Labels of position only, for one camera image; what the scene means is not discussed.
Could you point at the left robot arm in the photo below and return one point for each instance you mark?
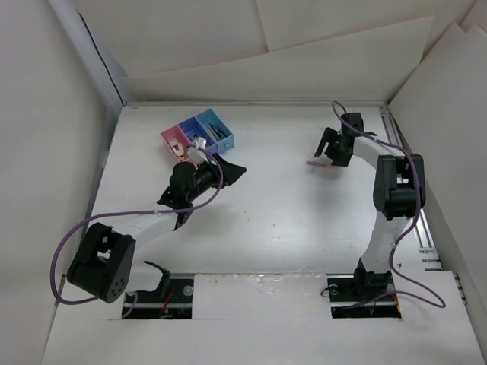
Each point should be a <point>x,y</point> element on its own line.
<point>103,263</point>

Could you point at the light blue container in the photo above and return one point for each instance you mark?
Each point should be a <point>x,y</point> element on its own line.
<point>211,117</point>

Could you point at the dark blue container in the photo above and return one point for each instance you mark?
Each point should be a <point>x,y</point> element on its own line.
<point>193,126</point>

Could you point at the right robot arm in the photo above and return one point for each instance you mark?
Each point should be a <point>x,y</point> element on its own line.
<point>398,194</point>

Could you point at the pink container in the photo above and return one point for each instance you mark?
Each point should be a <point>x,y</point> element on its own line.
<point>175,132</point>

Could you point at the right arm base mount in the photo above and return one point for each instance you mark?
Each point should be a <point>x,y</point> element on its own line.
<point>361,295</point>

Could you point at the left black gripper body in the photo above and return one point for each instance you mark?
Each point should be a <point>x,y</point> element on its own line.
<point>226,182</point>

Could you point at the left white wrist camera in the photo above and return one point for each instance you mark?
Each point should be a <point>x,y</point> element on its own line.
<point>196,151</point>

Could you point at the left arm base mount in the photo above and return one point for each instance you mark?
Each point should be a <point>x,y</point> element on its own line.
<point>155,293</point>

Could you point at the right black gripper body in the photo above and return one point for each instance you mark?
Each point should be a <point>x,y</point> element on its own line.
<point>334,150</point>

